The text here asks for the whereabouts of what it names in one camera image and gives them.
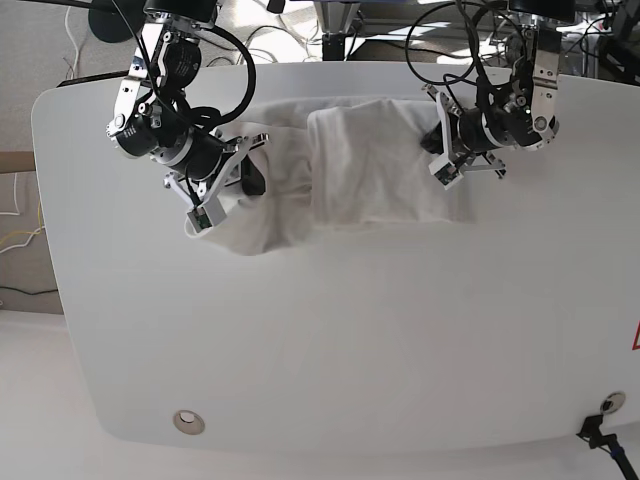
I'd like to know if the black aluminium frame post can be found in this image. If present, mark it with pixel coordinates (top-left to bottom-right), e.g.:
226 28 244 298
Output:
314 1 360 61

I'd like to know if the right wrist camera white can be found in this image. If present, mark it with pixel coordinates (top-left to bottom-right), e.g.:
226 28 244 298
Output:
187 136 250 234

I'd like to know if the black clamp with cable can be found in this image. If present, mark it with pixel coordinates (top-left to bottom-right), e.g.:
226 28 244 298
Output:
576 414 639 480

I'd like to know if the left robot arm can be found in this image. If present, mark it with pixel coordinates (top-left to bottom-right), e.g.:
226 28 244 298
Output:
421 1 576 188

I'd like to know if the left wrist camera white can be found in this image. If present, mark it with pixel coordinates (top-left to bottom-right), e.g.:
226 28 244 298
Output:
429 92 463 190

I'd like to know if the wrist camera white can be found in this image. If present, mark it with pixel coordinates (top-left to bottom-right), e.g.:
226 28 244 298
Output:
187 136 250 234
429 92 463 190

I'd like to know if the black round stand base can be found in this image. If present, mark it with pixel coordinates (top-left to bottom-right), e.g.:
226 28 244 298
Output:
88 0 145 43

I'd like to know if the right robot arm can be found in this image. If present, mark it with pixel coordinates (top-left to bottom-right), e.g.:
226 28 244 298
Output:
67 1 257 207

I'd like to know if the white printed T-shirt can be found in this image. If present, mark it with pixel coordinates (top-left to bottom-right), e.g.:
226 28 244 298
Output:
185 97 473 256

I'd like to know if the round metal table grommet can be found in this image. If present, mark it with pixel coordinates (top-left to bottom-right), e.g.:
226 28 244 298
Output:
173 410 205 436

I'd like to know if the round grommet with cable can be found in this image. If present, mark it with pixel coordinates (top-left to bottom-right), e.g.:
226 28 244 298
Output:
600 391 626 415

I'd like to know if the red white warning sticker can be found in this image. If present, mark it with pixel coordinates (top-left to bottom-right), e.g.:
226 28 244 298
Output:
631 322 640 351

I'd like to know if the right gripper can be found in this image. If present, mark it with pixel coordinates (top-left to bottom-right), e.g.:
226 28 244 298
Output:
162 132 268 205

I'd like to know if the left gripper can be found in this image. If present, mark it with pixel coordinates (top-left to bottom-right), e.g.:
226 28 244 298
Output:
420 85 506 178

